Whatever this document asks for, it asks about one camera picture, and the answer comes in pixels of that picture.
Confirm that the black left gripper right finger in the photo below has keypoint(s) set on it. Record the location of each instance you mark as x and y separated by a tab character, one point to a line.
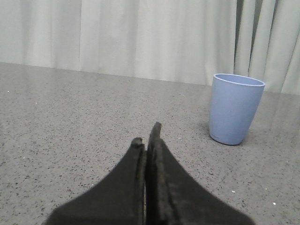
173	197

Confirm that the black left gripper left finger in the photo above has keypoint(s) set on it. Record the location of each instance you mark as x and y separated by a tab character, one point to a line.
118	199

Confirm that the blue plastic cup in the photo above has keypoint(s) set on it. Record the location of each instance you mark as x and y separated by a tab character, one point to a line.
234	102

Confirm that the white curtain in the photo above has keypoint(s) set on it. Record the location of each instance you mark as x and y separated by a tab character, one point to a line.
173	40

